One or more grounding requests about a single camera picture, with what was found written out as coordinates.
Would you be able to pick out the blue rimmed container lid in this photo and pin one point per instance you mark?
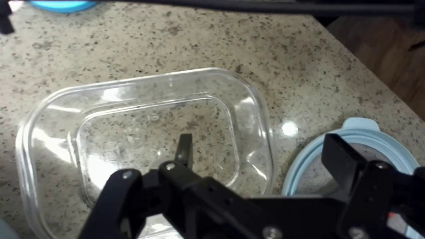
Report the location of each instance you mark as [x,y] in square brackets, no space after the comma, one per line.
[359,127]

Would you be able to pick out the transparent plastic container bowl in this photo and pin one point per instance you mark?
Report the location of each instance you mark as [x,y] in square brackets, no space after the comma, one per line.
[133,133]

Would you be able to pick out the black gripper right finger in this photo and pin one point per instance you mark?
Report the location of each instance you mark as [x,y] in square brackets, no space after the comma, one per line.
[380,204]

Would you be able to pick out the blue plastic item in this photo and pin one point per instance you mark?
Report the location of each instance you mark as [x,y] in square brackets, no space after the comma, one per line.
[61,6]

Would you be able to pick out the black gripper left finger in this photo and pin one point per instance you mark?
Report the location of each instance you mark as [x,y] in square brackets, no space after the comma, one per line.
[177,207]

